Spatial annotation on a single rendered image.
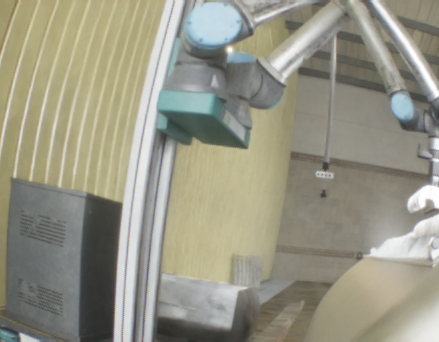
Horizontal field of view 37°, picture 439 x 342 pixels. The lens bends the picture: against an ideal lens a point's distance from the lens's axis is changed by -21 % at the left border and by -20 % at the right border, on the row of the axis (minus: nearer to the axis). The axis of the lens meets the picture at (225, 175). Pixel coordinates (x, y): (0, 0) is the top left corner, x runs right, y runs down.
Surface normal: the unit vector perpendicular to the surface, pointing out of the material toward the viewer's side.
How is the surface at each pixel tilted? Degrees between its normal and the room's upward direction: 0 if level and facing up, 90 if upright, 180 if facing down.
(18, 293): 90
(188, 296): 93
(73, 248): 90
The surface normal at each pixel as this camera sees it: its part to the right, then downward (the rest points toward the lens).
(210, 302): -0.20, -0.11
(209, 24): 0.04, -0.02
